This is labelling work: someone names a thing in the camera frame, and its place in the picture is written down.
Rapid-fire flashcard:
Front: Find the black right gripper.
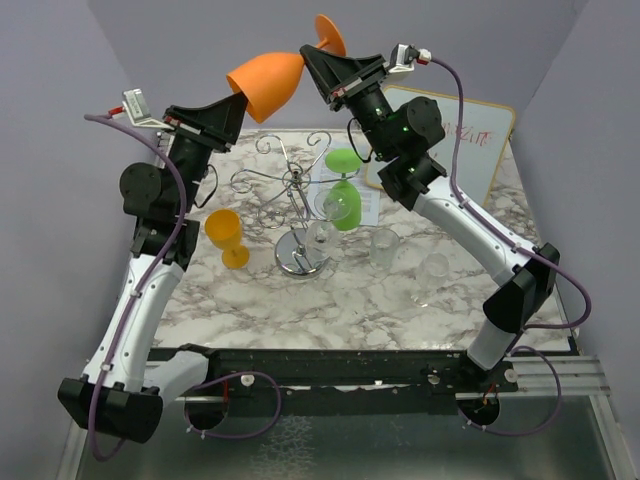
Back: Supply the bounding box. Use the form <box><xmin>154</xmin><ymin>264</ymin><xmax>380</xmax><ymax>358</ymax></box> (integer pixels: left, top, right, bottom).
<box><xmin>300</xmin><ymin>48</ymin><xmax>397</xmax><ymax>161</ymax></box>

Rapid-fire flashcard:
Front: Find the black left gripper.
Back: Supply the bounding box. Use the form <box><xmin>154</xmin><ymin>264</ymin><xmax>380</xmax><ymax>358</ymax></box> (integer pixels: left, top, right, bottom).
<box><xmin>160</xmin><ymin>88</ymin><xmax>249</xmax><ymax>214</ymax></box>

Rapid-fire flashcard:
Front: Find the dark orange plastic wine glass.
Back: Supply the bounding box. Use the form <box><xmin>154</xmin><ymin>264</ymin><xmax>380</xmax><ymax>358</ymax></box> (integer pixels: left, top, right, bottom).
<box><xmin>225</xmin><ymin>13</ymin><xmax>347</xmax><ymax>124</ymax></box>

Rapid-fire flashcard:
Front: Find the green plastic wine glass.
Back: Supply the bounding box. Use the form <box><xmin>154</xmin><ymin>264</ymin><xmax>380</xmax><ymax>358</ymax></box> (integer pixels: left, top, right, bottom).
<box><xmin>325</xmin><ymin>148</ymin><xmax>362</xmax><ymax>232</ymax></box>

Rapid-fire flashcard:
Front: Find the clear wine glass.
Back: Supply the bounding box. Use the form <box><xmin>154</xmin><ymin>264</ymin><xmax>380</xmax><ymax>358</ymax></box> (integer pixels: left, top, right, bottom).
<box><xmin>305</xmin><ymin>188</ymin><xmax>351</xmax><ymax>261</ymax></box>
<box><xmin>410</xmin><ymin>253</ymin><xmax>449</xmax><ymax>308</ymax></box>

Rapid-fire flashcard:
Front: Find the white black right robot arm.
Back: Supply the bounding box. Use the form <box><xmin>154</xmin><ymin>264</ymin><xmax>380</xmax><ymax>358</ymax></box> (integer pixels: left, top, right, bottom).
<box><xmin>299</xmin><ymin>44</ymin><xmax>560</xmax><ymax>391</ymax></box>

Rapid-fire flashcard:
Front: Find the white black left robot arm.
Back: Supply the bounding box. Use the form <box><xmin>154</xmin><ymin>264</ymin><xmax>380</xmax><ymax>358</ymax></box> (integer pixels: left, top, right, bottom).
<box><xmin>58</xmin><ymin>92</ymin><xmax>248</xmax><ymax>443</ymax></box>

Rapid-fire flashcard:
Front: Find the light orange plastic wine glass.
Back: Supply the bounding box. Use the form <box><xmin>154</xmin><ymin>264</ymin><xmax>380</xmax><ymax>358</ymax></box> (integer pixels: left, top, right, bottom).
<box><xmin>204</xmin><ymin>209</ymin><xmax>250</xmax><ymax>269</ymax></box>

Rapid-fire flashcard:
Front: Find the chrome wine glass rack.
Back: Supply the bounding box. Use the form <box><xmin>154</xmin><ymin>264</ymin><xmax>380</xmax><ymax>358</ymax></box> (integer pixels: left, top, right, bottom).
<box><xmin>230</xmin><ymin>133</ymin><xmax>328</xmax><ymax>280</ymax></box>

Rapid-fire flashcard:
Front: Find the clear short tumbler glass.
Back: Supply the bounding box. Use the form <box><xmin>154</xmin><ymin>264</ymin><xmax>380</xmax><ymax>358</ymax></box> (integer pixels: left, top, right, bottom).
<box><xmin>369</xmin><ymin>229</ymin><xmax>400</xmax><ymax>271</ymax></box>

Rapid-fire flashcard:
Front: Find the clear wine glass lying down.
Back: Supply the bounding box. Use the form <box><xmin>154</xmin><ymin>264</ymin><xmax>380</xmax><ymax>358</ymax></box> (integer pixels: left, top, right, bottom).
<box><xmin>410</xmin><ymin>253</ymin><xmax>449</xmax><ymax>308</ymax></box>

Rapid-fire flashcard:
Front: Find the yellow framed whiteboard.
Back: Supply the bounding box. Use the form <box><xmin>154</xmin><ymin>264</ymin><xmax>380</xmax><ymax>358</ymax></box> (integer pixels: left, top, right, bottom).
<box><xmin>383</xmin><ymin>85</ymin><xmax>516</xmax><ymax>206</ymax></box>

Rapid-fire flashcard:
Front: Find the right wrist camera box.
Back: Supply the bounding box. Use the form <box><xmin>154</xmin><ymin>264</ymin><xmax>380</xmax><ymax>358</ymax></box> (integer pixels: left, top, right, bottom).
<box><xmin>388</xmin><ymin>43</ymin><xmax>432</xmax><ymax>78</ymax></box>

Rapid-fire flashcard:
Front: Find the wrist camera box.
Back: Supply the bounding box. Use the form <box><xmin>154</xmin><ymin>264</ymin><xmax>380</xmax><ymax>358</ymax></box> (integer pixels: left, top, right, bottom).
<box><xmin>388</xmin><ymin>43</ymin><xmax>432</xmax><ymax>78</ymax></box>
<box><xmin>108</xmin><ymin>88</ymin><xmax>168</xmax><ymax>130</ymax></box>

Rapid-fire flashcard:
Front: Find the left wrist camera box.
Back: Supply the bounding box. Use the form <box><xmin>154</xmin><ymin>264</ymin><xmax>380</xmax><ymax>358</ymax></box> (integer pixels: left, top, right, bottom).
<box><xmin>108</xmin><ymin>88</ymin><xmax>168</xmax><ymax>130</ymax></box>

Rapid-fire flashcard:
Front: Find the black mounting rail base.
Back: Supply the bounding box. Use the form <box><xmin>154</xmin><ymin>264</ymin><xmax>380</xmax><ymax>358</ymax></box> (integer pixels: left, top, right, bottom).
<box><xmin>188</xmin><ymin>344</ymin><xmax>518</xmax><ymax>416</ymax></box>

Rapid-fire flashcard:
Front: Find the aluminium frame rail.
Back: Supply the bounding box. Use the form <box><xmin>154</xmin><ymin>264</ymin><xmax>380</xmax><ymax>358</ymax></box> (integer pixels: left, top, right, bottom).
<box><xmin>504</xmin><ymin>354</ymin><xmax>614</xmax><ymax>399</ymax></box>

